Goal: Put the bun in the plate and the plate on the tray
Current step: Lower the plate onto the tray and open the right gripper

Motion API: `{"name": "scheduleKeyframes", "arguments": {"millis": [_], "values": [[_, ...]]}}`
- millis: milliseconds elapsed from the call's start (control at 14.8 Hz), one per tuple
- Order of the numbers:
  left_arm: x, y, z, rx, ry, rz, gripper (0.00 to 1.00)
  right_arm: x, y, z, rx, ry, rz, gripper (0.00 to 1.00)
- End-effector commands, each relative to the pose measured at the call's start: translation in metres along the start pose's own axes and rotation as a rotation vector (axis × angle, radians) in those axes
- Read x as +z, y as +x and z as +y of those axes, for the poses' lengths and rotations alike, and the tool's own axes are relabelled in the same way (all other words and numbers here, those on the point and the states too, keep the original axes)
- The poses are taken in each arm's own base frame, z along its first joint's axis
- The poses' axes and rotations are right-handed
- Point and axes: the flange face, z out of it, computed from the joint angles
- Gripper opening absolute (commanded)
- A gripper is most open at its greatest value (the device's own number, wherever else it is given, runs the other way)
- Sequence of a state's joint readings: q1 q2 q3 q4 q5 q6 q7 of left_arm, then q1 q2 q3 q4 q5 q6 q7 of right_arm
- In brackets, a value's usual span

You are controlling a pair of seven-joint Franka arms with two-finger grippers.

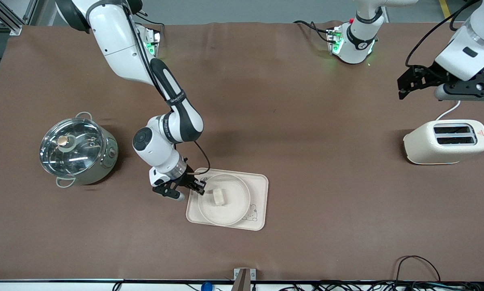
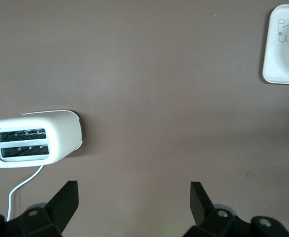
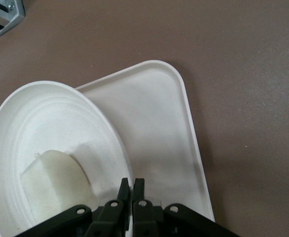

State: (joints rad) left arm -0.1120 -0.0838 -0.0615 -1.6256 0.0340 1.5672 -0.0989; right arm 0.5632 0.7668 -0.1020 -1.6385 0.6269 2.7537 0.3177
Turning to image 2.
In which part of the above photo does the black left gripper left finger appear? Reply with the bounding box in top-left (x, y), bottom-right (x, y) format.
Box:
top-left (0, 181), bottom-right (79, 237)

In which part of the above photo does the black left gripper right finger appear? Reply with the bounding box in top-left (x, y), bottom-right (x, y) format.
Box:
top-left (183, 182), bottom-right (289, 237)

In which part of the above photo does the white rectangular tray with print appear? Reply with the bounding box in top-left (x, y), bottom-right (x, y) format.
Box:
top-left (261, 4), bottom-right (289, 85)

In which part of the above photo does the white two-slot toaster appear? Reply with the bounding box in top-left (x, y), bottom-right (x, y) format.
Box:
top-left (0, 110), bottom-right (84, 169)

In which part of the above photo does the white toaster power cable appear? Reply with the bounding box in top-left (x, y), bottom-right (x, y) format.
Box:
top-left (7, 164), bottom-right (44, 222)

